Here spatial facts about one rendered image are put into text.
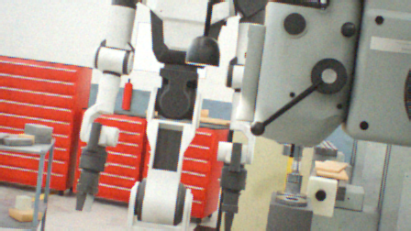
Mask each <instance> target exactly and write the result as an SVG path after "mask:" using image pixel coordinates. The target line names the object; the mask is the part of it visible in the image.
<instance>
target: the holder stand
mask: <svg viewBox="0 0 411 231"><path fill-rule="evenodd" d="M311 203H312V200H311V198H310V197H307V195H306V194H303V193H302V192H300V194H289V193H286V192H284V191H283V190H280V191H277V192H272V197H271V202H270V205H269V209H268V219H267V224H266V231H311V223H312V218H313V212H314V210H313V207H312V204H311Z"/></svg>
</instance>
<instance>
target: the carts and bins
mask: <svg viewBox="0 0 411 231"><path fill-rule="evenodd" d="M52 129H53V128H52V127H47V126H44V125H35V124H25V133H24V134H19V135H15V134H9V133H0V150H4V151H15V152H22V153H27V154H39V155H40V159H39V174H38V179H37V190H36V195H35V201H32V198H30V197H29V196H26V195H22V196H16V199H13V198H0V227H8V228H15V229H23V230H32V231H37V230H38V226H39V223H40V221H41V228H40V231H45V225H46V214H47V205H48V204H49V203H48V199H49V188H50V174H51V168H52V158H53V153H54V142H55V141H56V139H55V137H52ZM49 150H50V154H49V165H48V170H47V180H46V186H45V196H44V202H40V201H39V200H40V195H41V184H42V174H43V169H44V159H45V155H46V154H47V152H48V151H49Z"/></svg>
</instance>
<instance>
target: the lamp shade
mask: <svg viewBox="0 0 411 231"><path fill-rule="evenodd" d="M220 55H221V54H220V48H219V43H218V42H217V41H216V40H215V39H214V38H210V37H209V36H204V35H202V37H196V38H194V39H192V41H191V42H190V45H189V47H188V49H187V52H186V57H185V63H191V64H194V65H204V66H209V67H215V68H219V65H220Z"/></svg>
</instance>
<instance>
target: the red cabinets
mask: <svg viewBox="0 0 411 231"><path fill-rule="evenodd" d="M92 72H93V68H91V67H84V66H80V65H71V64H66V63H57V62H52V61H43V60H30V59H25V58H16V57H11V56H2V55H0V133H9V134H15V135H19V134H24V133H25V124H35V125H44V126H46V127H52V128H53V129H52V137H53V138H55V139H56V141H55V142H54V153H53V158H52V168H51V174H50V189H58V190H59V196H63V192H64V191H66V190H67V189H70V190H71V191H74V192H75V193H77V191H75V190H76V184H77V183H78V181H79V179H80V172H82V169H81V168H79V164H80V158H81V155H82V149H83V147H85V146H87V143H86V142H82V140H81V139H80V133H81V129H82V123H83V115H84V114H85V111H86V110H87V109H88V108H87V107H88V102H89V98H90V87H91V82H92ZM94 122H97V123H102V126H106V127H115V128H118V130H119V136H118V142H117V145H116V146H115V147H110V146H108V147H106V150H107V152H108V157H107V161H106V164H108V166H106V168H105V172H100V173H98V174H100V180H99V183H98V195H96V194H94V195H95V196H99V197H103V198H109V199H113V200H118V201H123V202H128V203H129V199H130V195H131V189H132V188H133V186H135V183H136V182H141V181H143V178H148V169H149V165H150V154H151V148H150V142H149V140H148V134H147V127H148V121H147V115H143V114H138V113H130V112H125V111H120V110H114V114H112V115H100V116H99V117H97V118H96V119H95V120H94ZM228 129H229V127H223V126H216V125H208V124H204V123H199V126H198V128H197V129H196V131H195V135H194V138H193V140H192V142H190V144H189V146H188V148H187V149H186V150H185V152H184V154H183V166H182V174H181V179H180V182H181V183H182V184H183V185H184V187H185V189H186V191H187V189H190V190H191V192H190V193H191V194H192V196H193V198H192V207H191V212H190V215H192V216H196V217H197V218H196V223H197V224H201V221H202V218H205V217H206V216H207V217H209V218H211V216H212V213H214V212H215V211H217V204H218V199H219V193H220V187H219V186H220V181H219V180H218V179H220V175H221V170H222V167H224V161H217V150H218V144H219V142H227V139H228ZM39 159H40V155H39V154H27V153H22V152H15V151H4V150H0V181H5V182H16V183H21V184H29V185H33V186H37V179H38V174H39Z"/></svg>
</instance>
